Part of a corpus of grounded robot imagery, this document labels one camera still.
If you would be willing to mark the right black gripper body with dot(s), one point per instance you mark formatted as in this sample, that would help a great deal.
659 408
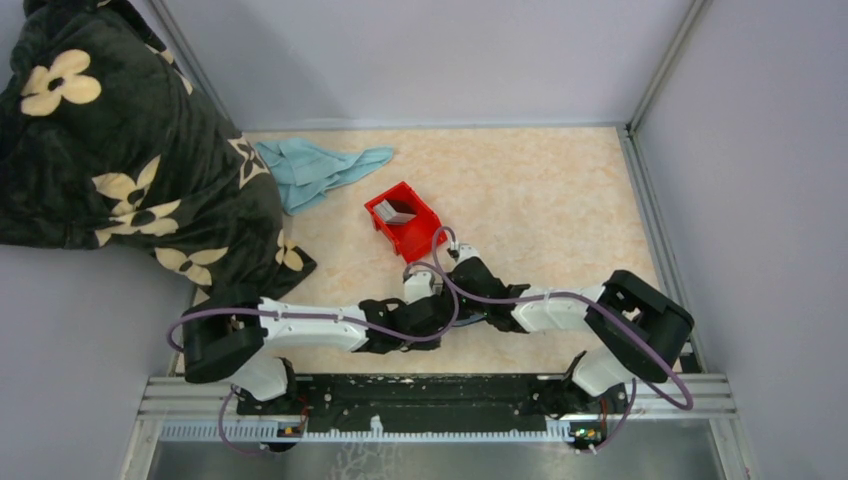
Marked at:
465 309

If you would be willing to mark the red plastic bin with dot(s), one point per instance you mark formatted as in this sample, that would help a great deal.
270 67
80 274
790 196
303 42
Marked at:
412 241

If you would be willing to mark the navy leather card holder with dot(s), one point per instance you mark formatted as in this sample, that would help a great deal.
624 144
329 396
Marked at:
469 320

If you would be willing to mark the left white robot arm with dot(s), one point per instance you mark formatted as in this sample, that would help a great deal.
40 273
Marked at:
238 337

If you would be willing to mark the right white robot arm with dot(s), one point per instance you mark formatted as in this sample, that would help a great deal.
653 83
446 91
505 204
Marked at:
642 332

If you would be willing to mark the cards stack in bin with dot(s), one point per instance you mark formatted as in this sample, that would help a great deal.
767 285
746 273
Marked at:
394 212

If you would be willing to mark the light blue cloth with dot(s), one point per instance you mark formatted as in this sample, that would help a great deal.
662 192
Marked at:
305 172

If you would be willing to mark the black floral fleece blanket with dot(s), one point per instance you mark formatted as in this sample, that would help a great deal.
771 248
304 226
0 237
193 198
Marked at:
105 142

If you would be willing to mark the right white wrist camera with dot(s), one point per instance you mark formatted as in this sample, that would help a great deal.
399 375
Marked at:
460 252

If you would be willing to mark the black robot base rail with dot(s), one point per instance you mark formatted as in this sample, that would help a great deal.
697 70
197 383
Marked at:
444 407

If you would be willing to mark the aluminium frame post right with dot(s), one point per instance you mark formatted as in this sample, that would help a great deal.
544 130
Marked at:
679 42

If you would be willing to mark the aluminium frame post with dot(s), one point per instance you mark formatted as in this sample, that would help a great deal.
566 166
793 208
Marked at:
188 55
679 42

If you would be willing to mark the aluminium frame post left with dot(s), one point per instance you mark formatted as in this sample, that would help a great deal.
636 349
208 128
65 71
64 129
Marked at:
188 55

